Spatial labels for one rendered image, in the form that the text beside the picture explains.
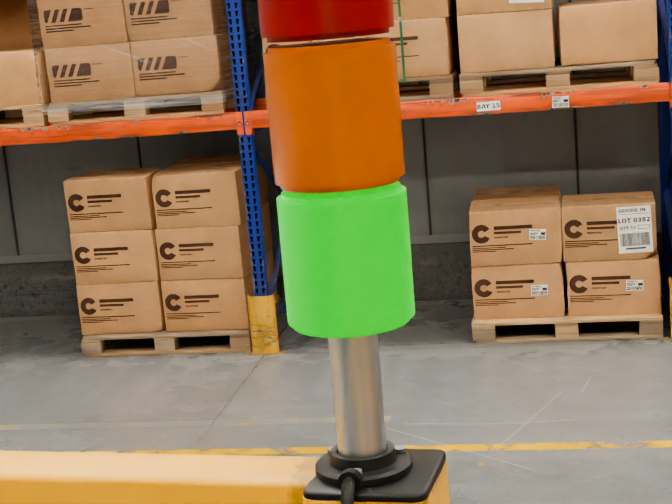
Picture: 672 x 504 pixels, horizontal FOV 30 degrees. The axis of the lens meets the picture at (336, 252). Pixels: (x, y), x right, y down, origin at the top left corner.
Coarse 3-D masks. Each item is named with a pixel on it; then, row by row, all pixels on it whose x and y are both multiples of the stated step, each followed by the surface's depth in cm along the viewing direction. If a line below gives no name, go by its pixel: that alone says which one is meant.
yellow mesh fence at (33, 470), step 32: (0, 480) 53; (32, 480) 53; (64, 480) 52; (96, 480) 52; (128, 480) 52; (160, 480) 51; (192, 480) 51; (224, 480) 50; (256, 480) 50; (288, 480) 50; (320, 480) 49; (416, 480) 49; (448, 480) 52
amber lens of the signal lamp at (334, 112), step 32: (288, 64) 45; (320, 64) 45; (352, 64) 45; (384, 64) 46; (288, 96) 45; (320, 96) 45; (352, 96) 45; (384, 96) 46; (288, 128) 46; (320, 128) 45; (352, 128) 45; (384, 128) 46; (288, 160) 46; (320, 160) 45; (352, 160) 45; (384, 160) 46; (320, 192) 46
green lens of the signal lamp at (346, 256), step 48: (288, 192) 48; (336, 192) 47; (384, 192) 46; (288, 240) 47; (336, 240) 46; (384, 240) 46; (288, 288) 48; (336, 288) 46; (384, 288) 47; (336, 336) 47
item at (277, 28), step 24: (264, 0) 45; (288, 0) 44; (312, 0) 44; (336, 0) 44; (360, 0) 44; (384, 0) 45; (264, 24) 46; (288, 24) 45; (312, 24) 44; (336, 24) 44; (360, 24) 45; (384, 24) 45
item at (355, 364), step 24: (336, 360) 49; (360, 360) 48; (336, 384) 49; (360, 384) 48; (336, 408) 49; (360, 408) 49; (336, 432) 50; (360, 432) 49; (384, 432) 50; (360, 456) 49
